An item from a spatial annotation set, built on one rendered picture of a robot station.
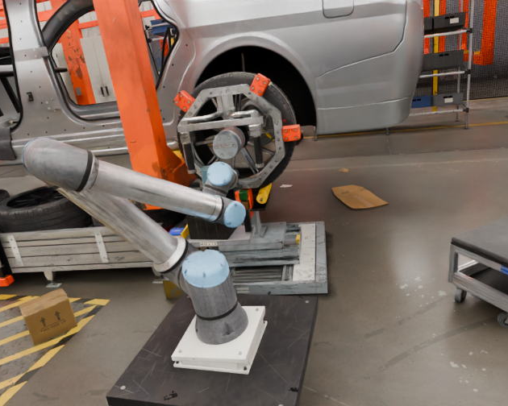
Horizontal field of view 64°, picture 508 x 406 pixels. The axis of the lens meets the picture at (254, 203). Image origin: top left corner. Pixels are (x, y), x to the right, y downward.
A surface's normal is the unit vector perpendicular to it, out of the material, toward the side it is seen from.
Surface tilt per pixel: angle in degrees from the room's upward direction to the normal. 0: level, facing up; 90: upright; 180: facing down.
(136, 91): 90
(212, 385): 0
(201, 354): 5
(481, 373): 0
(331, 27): 90
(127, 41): 90
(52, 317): 90
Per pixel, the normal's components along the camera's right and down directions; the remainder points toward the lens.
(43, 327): 0.60, 0.19
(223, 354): -0.20, -0.91
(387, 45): -0.07, 0.34
